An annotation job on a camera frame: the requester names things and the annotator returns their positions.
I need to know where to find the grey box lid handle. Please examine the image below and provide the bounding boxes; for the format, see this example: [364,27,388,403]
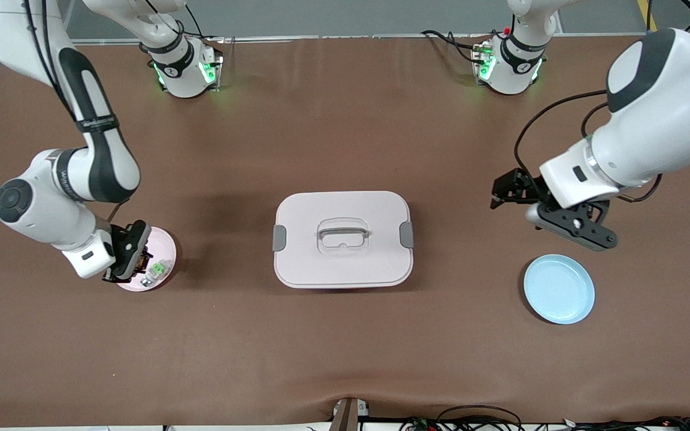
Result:
[318,226,370,241]

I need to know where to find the white lidded storage box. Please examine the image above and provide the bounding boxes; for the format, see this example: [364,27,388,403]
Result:
[272,190,415,290]

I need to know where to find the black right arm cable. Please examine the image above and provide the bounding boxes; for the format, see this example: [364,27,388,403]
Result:
[22,0,124,223]

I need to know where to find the black right base cables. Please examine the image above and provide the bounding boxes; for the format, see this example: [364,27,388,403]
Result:
[165,0,226,43]

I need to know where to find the black left base cables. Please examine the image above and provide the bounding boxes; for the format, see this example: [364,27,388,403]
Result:
[422,29,492,63]

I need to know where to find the metal table clamp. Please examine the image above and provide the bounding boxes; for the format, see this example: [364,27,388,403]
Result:
[329,397,371,431]

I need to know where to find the light blue round plate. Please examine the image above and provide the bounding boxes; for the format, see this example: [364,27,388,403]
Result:
[523,254,596,326]

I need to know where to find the looped black cable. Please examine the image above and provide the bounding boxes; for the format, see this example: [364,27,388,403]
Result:
[438,405,522,431]

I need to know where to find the green and clear switch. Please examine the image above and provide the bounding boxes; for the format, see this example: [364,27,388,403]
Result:
[141,259,173,287]

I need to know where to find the aluminium table edge rail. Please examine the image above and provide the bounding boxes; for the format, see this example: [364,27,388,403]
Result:
[72,35,645,45]

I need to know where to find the brown table mat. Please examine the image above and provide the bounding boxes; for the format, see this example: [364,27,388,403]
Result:
[0,36,690,427]

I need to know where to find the black base cables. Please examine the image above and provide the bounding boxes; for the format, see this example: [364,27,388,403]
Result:
[165,0,226,43]
[422,29,492,63]

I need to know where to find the black cable tangle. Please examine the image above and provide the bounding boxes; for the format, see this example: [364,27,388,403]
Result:
[402,415,690,431]

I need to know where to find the pink round plate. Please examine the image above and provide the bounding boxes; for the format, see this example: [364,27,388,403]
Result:
[114,226,177,293]

